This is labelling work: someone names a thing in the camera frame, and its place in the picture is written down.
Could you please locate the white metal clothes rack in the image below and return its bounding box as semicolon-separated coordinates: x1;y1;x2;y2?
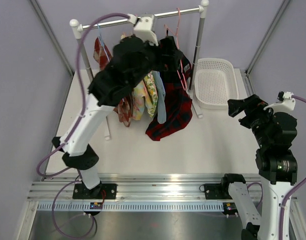
69;0;210;141

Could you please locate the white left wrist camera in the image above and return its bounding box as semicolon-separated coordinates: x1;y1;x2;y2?
128;14;158;46

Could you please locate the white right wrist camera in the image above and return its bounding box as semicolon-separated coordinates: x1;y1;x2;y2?
264;91;296;113

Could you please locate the pastel tie-dye garment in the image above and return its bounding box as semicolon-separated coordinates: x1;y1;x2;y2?
132;81;146;121

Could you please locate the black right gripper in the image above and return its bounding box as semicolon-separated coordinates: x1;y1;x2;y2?
228;94;279;147

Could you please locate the light blue denim garment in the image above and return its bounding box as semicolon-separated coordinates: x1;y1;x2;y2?
152;71;167;124

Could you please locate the red beige checked garment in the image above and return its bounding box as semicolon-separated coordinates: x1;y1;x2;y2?
93;38;132;128

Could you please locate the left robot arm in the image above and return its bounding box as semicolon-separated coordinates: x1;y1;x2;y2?
52;35;183;199

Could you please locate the white slotted cable duct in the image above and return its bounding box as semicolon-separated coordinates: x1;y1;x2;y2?
37;201;224;212

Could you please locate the blue wire hanger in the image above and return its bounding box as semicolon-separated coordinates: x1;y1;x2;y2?
97;25;111;62

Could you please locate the pink wire hanger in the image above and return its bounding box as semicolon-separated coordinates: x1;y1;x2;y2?
164;8;187;91

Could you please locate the yellow green floral garment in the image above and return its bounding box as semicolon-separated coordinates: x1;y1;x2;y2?
143;72;158;118

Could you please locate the white plastic perforated basket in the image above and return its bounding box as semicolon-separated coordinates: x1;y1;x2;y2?
194;58;239;110

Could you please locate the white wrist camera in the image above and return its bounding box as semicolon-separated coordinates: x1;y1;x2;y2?
264;91;296;113
128;14;158;46

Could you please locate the red black plaid skirt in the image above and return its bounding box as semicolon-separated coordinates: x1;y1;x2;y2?
145;56;192;141

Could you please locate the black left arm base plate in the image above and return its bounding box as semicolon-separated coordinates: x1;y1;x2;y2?
72;182;117;200

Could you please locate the aluminium mounting rail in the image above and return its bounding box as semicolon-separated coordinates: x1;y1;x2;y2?
27;173;223;202

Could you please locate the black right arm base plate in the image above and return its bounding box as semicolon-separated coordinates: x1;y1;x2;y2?
199;183;232;200

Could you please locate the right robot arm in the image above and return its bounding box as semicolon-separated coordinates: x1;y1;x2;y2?
219;92;298;240

